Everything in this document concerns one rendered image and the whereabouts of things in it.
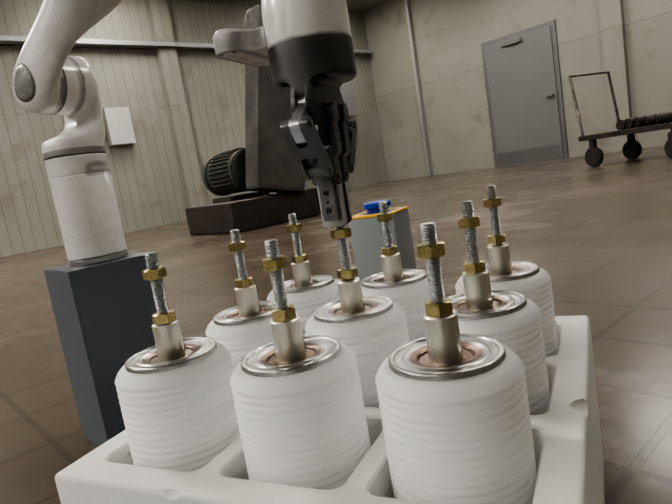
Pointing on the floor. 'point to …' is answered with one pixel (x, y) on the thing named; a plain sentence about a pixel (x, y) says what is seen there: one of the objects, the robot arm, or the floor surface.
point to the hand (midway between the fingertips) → (335, 204)
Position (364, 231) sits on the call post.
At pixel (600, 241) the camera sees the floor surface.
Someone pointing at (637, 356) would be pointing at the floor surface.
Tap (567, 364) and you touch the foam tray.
